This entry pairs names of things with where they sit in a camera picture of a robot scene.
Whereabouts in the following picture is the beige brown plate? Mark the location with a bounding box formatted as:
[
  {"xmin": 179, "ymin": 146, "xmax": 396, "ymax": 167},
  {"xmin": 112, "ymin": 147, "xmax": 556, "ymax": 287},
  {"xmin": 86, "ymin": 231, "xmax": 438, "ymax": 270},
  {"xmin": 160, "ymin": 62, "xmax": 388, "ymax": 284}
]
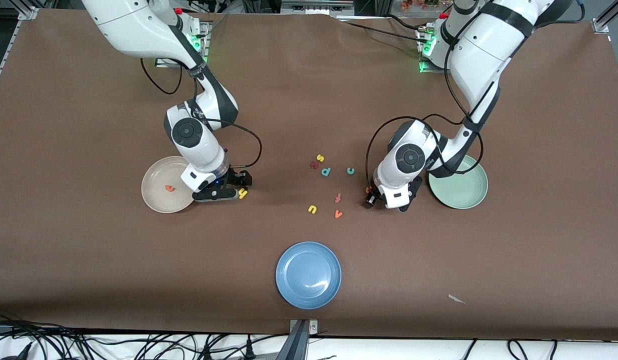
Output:
[{"xmin": 141, "ymin": 156, "xmax": 200, "ymax": 214}]

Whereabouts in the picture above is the blue plate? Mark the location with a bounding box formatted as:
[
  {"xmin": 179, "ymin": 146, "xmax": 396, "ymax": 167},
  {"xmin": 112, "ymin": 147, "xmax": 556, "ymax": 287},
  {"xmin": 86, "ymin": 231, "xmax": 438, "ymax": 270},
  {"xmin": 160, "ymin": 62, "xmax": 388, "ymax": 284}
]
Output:
[{"xmin": 275, "ymin": 241, "xmax": 342, "ymax": 310}]

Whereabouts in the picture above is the black base cable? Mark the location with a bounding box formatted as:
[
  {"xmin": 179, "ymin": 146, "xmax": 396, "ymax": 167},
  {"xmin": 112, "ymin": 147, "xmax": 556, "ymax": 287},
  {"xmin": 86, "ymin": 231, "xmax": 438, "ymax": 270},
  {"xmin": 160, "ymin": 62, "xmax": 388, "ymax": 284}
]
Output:
[
  {"xmin": 384, "ymin": 14, "xmax": 426, "ymax": 32},
  {"xmin": 345, "ymin": 21, "xmax": 424, "ymax": 43}
]

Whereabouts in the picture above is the aluminium side rail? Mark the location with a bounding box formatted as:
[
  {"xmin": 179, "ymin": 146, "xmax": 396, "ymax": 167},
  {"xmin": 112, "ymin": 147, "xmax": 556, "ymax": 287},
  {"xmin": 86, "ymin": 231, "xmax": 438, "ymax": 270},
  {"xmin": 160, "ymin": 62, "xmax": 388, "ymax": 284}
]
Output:
[{"xmin": 0, "ymin": 19, "xmax": 21, "ymax": 101}]

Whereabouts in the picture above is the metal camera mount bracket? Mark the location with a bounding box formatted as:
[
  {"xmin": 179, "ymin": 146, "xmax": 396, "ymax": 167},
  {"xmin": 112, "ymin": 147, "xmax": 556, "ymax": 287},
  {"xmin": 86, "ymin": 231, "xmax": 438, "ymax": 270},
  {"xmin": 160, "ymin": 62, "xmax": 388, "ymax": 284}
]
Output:
[{"xmin": 276, "ymin": 318, "xmax": 319, "ymax": 360}]

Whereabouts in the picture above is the brown table cover sheet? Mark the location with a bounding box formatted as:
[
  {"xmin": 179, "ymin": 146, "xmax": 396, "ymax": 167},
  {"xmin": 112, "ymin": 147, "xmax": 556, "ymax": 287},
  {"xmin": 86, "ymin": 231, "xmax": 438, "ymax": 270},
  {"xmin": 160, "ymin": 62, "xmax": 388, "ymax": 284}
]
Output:
[{"xmin": 0, "ymin": 9, "xmax": 618, "ymax": 341}]

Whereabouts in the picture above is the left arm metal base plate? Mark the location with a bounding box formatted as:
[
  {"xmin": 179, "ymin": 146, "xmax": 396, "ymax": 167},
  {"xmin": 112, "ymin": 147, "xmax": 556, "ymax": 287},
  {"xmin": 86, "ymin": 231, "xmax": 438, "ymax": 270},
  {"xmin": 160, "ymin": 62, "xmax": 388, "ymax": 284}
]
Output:
[{"xmin": 418, "ymin": 26, "xmax": 449, "ymax": 75}]

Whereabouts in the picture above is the orange flower decoration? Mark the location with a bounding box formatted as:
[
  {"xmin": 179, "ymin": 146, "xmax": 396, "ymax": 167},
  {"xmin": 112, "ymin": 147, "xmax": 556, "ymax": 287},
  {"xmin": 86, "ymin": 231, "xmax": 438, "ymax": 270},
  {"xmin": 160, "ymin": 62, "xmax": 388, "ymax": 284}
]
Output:
[{"xmin": 400, "ymin": 0, "xmax": 440, "ymax": 12}]

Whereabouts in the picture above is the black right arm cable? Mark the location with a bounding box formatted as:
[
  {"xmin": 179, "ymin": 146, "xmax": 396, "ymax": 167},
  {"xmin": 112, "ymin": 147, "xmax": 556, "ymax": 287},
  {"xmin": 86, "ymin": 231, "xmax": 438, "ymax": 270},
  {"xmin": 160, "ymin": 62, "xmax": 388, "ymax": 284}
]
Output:
[{"xmin": 140, "ymin": 57, "xmax": 263, "ymax": 168}]

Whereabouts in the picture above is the grey power strip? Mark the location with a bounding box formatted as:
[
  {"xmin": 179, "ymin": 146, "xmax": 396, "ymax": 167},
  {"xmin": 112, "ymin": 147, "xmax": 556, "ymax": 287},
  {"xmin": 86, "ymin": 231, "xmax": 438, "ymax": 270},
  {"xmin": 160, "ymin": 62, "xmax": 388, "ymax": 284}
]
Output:
[{"xmin": 280, "ymin": 0, "xmax": 355, "ymax": 15}]

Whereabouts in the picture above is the aluminium frame profile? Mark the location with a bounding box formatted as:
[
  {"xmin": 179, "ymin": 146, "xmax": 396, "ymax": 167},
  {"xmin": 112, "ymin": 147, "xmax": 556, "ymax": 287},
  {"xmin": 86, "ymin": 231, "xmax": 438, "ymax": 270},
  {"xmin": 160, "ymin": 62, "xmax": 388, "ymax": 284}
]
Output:
[{"xmin": 591, "ymin": 0, "xmax": 618, "ymax": 34}]

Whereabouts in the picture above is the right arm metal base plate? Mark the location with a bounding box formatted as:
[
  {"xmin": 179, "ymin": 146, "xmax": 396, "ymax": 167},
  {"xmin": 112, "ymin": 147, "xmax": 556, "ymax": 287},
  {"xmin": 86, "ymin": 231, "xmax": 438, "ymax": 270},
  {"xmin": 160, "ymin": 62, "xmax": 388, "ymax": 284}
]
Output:
[{"xmin": 155, "ymin": 21, "xmax": 211, "ymax": 69}]

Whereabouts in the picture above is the green plate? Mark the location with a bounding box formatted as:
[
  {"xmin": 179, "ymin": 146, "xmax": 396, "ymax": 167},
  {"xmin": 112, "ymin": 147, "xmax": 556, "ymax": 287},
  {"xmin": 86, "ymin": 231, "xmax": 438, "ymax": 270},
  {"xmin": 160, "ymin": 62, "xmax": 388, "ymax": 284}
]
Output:
[{"xmin": 428, "ymin": 154, "xmax": 489, "ymax": 210}]

